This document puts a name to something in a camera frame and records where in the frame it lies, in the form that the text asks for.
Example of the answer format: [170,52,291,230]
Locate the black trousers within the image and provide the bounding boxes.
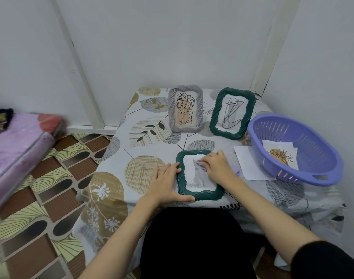
[139,207,270,279]

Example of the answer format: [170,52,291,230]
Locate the black sleeve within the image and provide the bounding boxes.
[290,240,354,279]

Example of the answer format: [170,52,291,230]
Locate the purple cloth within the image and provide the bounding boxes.
[196,159,241,177]

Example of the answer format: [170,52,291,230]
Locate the person's right hand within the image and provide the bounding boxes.
[198,150,239,188]

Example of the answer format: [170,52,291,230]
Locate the person's left hand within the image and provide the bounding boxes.
[144,162,196,207]

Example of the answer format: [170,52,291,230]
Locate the person's left forearm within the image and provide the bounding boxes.
[78,196,163,279]

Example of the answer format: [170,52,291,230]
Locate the purple mattress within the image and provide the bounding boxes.
[0,112,64,214]

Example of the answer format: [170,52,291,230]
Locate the white paper black line drawing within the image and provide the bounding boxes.
[234,146,278,181]

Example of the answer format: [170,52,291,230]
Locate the white paper brown plant drawing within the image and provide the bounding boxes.
[262,139,299,171]

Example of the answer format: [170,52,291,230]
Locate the purple plastic basket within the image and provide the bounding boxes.
[247,113,344,187]

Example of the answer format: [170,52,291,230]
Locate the person's right forearm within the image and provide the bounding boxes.
[223,176,323,266]

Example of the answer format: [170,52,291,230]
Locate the leaf patterned tablecloth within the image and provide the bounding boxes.
[72,87,346,274]

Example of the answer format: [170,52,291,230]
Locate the grey woven picture frame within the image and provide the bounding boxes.
[168,85,204,133]

